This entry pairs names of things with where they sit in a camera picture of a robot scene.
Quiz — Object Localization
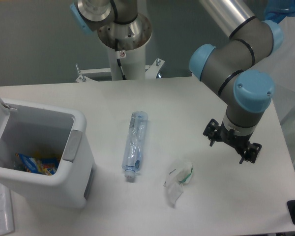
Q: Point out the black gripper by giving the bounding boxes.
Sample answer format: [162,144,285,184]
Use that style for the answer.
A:
[203,118,262,164]

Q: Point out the white green wrapper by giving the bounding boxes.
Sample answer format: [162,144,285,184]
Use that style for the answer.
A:
[163,159,193,207]

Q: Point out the crushed clear plastic bottle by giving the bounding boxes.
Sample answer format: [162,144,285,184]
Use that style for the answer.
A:
[122,111,148,182]

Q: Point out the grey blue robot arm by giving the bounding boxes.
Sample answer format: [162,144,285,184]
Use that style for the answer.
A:
[70,0,284,163]

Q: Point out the white trash can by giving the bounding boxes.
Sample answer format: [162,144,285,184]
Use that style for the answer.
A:
[0,98,95,208]

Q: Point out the white side table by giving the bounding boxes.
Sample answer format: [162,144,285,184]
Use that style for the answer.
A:
[274,17,295,170]

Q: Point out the blue plastic bag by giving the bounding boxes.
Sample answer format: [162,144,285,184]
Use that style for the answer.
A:
[264,0,295,23]

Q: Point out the colourful snack packets in bin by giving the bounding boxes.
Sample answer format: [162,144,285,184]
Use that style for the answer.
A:
[13,153,60,176]

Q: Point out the clear plastic tray with paper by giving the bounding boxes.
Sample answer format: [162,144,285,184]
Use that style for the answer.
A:
[0,183,15,236]

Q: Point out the white pedestal base frame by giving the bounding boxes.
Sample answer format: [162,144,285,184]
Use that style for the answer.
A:
[75,58,165,83]

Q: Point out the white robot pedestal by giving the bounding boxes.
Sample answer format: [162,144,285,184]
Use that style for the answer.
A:
[97,13,152,81]

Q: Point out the black pedestal cable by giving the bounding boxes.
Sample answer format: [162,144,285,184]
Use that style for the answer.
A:
[115,38,127,81]

